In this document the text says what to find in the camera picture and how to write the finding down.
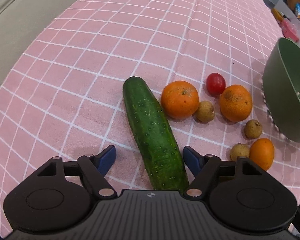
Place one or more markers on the beige sofa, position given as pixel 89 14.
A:
pixel 21 21

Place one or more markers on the pink storage box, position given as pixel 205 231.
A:
pixel 288 30

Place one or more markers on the brown longan fruit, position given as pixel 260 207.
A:
pixel 205 112

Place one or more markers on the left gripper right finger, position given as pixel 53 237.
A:
pixel 204 169

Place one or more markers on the pink checkered tablecloth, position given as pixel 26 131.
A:
pixel 64 94

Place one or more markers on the orange box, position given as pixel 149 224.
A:
pixel 277 15

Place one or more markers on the green colander bowl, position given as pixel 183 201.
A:
pixel 281 87

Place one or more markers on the brown longan by mandarin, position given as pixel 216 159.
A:
pixel 239 150

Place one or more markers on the large orange mandarin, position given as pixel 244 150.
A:
pixel 179 100

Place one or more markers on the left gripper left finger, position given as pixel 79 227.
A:
pixel 94 169

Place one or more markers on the green cucumber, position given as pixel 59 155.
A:
pixel 153 135

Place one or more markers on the small orange mandarin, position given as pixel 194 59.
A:
pixel 262 153

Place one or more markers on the brown longan near bowl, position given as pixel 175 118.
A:
pixel 253 129

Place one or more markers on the red cherry tomato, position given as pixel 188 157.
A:
pixel 215 84

